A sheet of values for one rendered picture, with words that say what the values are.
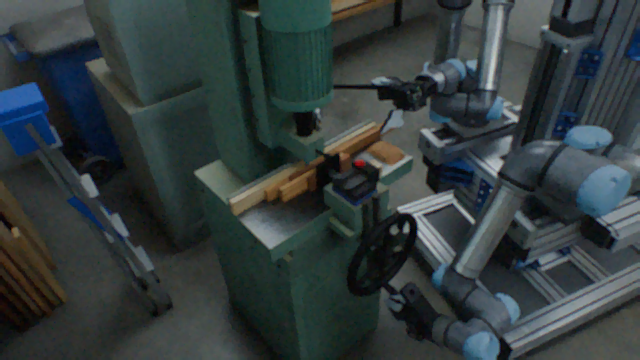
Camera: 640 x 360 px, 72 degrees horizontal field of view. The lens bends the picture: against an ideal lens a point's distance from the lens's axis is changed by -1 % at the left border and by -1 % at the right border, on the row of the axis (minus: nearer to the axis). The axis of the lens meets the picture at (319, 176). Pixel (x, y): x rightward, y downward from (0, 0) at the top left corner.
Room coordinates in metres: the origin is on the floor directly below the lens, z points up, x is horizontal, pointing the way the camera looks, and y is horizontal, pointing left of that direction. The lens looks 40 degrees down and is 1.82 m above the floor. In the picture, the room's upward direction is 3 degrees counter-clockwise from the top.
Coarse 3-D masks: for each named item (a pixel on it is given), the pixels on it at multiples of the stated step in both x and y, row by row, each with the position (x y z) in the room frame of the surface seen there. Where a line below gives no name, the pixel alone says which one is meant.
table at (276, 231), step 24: (384, 168) 1.12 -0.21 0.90; (408, 168) 1.16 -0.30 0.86; (312, 192) 1.02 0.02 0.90; (240, 216) 0.93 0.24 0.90; (264, 216) 0.93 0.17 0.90; (288, 216) 0.92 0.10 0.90; (312, 216) 0.92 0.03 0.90; (384, 216) 0.95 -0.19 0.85; (264, 240) 0.83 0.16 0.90; (288, 240) 0.84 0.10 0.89
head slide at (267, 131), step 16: (240, 16) 1.17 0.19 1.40; (256, 16) 1.13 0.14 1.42; (256, 32) 1.12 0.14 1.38; (256, 48) 1.13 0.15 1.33; (256, 64) 1.14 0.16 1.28; (256, 80) 1.15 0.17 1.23; (256, 96) 1.16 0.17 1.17; (256, 112) 1.17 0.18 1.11; (272, 112) 1.13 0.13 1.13; (288, 112) 1.17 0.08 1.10; (256, 128) 1.18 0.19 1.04; (272, 128) 1.13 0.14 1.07; (272, 144) 1.13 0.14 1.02
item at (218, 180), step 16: (208, 176) 1.25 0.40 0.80; (224, 176) 1.24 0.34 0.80; (208, 192) 1.20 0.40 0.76; (224, 192) 1.16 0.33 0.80; (224, 208) 1.12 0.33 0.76; (336, 240) 0.95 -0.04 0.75; (288, 256) 0.86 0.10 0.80; (304, 256) 0.87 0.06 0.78; (320, 256) 0.91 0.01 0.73; (288, 272) 0.84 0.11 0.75
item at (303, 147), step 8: (280, 128) 1.14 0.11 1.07; (288, 128) 1.13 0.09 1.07; (280, 136) 1.14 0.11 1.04; (288, 136) 1.11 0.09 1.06; (296, 136) 1.09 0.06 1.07; (312, 136) 1.08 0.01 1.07; (320, 136) 1.08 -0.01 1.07; (288, 144) 1.11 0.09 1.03; (296, 144) 1.08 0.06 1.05; (304, 144) 1.05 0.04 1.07; (312, 144) 1.05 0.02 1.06; (320, 144) 1.07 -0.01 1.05; (296, 152) 1.08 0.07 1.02; (304, 152) 1.05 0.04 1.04; (312, 152) 1.05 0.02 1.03; (304, 160) 1.05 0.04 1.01; (312, 160) 1.05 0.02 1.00
